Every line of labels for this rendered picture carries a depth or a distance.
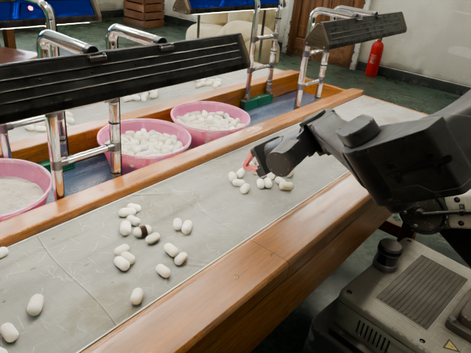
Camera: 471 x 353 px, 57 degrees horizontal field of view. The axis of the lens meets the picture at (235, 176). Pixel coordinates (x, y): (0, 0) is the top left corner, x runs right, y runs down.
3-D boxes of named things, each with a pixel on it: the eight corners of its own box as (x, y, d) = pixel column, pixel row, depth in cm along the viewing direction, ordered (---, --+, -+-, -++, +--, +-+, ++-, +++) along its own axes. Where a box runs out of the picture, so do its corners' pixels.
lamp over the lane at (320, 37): (406, 33, 167) (411, 12, 163) (326, 51, 123) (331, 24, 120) (386, 29, 171) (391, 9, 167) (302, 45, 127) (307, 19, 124)
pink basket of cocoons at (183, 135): (202, 157, 138) (205, 129, 134) (165, 196, 116) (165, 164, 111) (129, 139, 145) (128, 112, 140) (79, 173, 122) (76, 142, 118)
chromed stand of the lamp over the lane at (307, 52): (354, 131, 171) (384, 12, 150) (329, 144, 157) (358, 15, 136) (312, 116, 181) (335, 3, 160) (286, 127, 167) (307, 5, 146)
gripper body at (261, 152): (247, 150, 96) (271, 139, 91) (273, 138, 103) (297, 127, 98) (259, 176, 96) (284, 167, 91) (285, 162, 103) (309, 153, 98)
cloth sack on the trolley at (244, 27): (282, 65, 436) (289, 26, 418) (242, 78, 381) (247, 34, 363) (236, 52, 461) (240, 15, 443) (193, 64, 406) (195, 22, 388)
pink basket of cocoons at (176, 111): (262, 143, 152) (265, 118, 148) (210, 166, 134) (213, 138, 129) (207, 120, 166) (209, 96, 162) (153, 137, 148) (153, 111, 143)
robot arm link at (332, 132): (433, 194, 48) (384, 113, 47) (388, 220, 49) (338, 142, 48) (350, 141, 90) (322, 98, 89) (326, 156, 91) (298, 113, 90)
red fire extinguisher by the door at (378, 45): (378, 75, 525) (389, 33, 501) (373, 78, 511) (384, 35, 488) (367, 73, 531) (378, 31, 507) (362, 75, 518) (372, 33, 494)
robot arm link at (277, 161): (349, 141, 88) (326, 106, 87) (326, 169, 80) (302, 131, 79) (305, 161, 97) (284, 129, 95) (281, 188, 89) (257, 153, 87)
